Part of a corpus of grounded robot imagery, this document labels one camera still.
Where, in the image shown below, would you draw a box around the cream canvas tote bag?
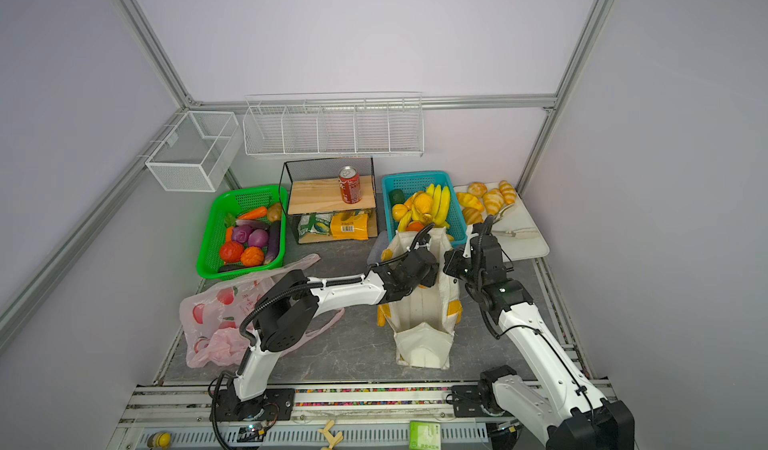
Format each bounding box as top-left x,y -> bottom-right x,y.
378,228 -> 463,370

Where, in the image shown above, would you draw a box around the red cola can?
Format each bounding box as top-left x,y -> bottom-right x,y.
338,166 -> 362,204

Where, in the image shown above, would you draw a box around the orange pumpkin toy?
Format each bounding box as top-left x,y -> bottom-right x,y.
240,247 -> 265,268

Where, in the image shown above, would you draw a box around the red tomato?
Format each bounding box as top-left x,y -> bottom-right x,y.
219,240 -> 244,264

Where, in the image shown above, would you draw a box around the pink plastic grocery bag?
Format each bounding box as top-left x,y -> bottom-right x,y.
179,254 -> 321,368

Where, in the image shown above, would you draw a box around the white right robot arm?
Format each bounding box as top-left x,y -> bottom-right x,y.
444,232 -> 635,449

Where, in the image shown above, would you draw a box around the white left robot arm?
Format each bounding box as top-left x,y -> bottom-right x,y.
210,247 -> 439,423

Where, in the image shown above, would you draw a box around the white metal food tongs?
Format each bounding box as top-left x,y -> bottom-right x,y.
465,201 -> 540,239

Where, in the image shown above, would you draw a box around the white plastic tray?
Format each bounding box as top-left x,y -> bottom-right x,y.
454,180 -> 550,262

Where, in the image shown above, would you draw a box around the orange fruit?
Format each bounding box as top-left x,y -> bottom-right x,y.
406,221 -> 425,232

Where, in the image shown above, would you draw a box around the yellow striped croissant front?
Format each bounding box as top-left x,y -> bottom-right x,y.
462,207 -> 483,226

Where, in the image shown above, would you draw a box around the striped croissant middle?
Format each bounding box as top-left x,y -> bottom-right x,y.
482,188 -> 506,215

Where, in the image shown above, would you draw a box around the yellow lemon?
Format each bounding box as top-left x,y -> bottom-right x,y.
391,204 -> 408,222

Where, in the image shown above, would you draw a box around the yellow snack packet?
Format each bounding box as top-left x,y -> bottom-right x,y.
330,210 -> 369,241

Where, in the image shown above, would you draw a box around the yellow croissant left back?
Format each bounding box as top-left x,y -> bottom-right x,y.
456,192 -> 485,212

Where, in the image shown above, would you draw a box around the striped croissant far right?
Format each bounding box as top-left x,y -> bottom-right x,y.
498,180 -> 517,205

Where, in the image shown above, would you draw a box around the round bread roll back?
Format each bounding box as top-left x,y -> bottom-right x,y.
467,182 -> 488,198

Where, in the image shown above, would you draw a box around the green avocado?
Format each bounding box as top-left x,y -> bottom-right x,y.
388,189 -> 406,206

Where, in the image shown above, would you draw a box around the yellow banana bunch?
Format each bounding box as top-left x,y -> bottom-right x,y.
393,184 -> 455,242

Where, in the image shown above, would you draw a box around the teal plastic fruit basket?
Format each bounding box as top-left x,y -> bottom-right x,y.
382,171 -> 467,248

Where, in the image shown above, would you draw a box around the green snack packet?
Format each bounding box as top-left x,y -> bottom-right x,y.
297,213 -> 333,238

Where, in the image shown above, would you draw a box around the dark purple eggplant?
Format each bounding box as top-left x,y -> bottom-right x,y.
264,220 -> 282,265

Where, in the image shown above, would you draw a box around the brown potato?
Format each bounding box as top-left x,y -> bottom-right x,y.
266,202 -> 283,223

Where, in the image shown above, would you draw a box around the magenta onion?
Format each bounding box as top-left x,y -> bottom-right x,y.
247,229 -> 269,248

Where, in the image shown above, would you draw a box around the carrot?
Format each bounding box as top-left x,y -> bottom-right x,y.
237,206 -> 268,220

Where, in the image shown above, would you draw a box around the green plastic vegetable basket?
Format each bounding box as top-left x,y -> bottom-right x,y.
196,185 -> 288,280

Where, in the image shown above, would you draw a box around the small white mesh basket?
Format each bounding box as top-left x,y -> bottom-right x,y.
146,111 -> 244,193

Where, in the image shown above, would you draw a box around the black wire wooden shelf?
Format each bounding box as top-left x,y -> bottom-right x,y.
280,157 -> 379,244

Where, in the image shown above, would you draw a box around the long white wire basket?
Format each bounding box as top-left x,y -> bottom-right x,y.
243,92 -> 425,157

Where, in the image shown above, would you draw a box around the green card on rail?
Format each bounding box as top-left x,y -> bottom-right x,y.
409,421 -> 442,450

